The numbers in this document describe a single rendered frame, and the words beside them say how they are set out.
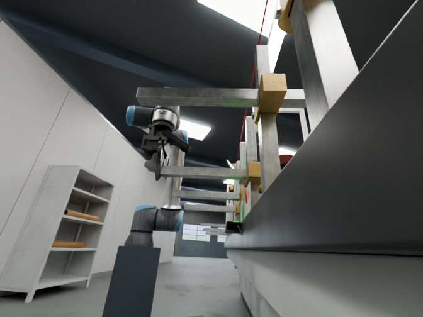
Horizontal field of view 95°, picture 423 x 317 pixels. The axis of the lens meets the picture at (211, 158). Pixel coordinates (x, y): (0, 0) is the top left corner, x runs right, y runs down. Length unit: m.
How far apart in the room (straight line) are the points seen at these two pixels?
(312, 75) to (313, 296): 0.23
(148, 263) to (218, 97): 1.14
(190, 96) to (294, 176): 0.34
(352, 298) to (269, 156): 0.29
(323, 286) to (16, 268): 3.23
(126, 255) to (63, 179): 2.09
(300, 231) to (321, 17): 0.23
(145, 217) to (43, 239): 1.89
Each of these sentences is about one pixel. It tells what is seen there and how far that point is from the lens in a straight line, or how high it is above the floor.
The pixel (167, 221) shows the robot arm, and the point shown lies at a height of 0.77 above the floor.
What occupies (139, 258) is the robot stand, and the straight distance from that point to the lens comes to 1.38.
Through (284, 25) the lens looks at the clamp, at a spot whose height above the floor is 0.93.
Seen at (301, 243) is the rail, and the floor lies 0.62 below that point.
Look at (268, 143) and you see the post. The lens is 0.45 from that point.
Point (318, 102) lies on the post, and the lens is 0.21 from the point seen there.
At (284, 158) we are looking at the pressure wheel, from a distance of 0.66.
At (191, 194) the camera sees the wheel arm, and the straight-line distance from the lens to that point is 0.88.
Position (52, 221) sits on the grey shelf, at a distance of 3.15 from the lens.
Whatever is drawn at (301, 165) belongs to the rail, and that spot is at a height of 0.68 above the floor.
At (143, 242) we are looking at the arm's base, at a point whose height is 0.63.
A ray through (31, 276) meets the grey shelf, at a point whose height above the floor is 0.23.
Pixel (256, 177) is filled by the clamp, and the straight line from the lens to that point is 0.60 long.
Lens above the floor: 0.62
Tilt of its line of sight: 25 degrees up
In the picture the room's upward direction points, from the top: 3 degrees clockwise
